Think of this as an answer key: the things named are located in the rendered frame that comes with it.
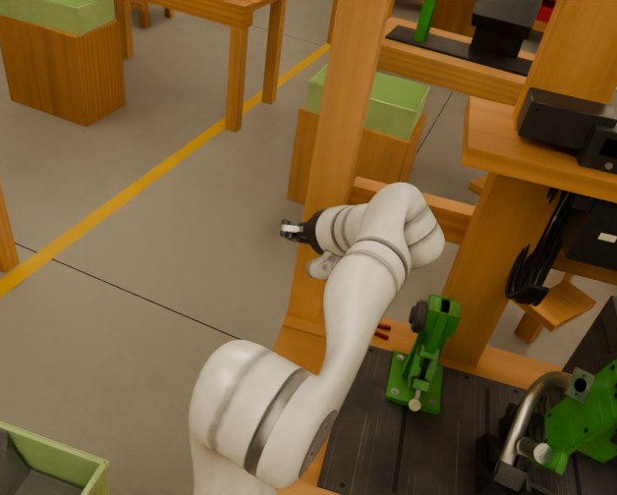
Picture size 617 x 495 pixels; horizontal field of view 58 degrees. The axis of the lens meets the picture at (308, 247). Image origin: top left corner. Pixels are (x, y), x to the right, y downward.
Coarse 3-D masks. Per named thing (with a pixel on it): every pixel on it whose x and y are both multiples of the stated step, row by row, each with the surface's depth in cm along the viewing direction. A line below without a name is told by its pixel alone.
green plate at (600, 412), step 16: (608, 368) 103; (592, 384) 105; (608, 384) 101; (576, 400) 108; (592, 400) 103; (608, 400) 99; (544, 416) 115; (560, 416) 110; (576, 416) 105; (592, 416) 101; (608, 416) 97; (560, 432) 108; (576, 432) 103; (592, 432) 99; (608, 432) 100; (560, 448) 105; (576, 448) 102; (592, 448) 103; (608, 448) 102
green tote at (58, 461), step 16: (16, 432) 108; (16, 448) 112; (32, 448) 110; (48, 448) 108; (64, 448) 107; (32, 464) 114; (48, 464) 112; (64, 464) 110; (80, 464) 108; (96, 464) 106; (64, 480) 114; (80, 480) 112; (96, 480) 103
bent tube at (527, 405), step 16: (576, 368) 106; (544, 384) 115; (560, 384) 110; (576, 384) 109; (528, 400) 118; (528, 416) 117; (512, 432) 117; (512, 448) 116; (496, 464) 117; (512, 464) 115
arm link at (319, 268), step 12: (324, 216) 81; (336, 216) 78; (324, 228) 79; (324, 240) 80; (324, 252) 82; (336, 252) 80; (312, 264) 80; (324, 264) 80; (312, 276) 80; (324, 276) 80
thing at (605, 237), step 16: (592, 208) 103; (608, 208) 103; (576, 224) 110; (592, 224) 105; (608, 224) 104; (576, 240) 108; (592, 240) 107; (608, 240) 106; (576, 256) 110; (592, 256) 109; (608, 256) 108
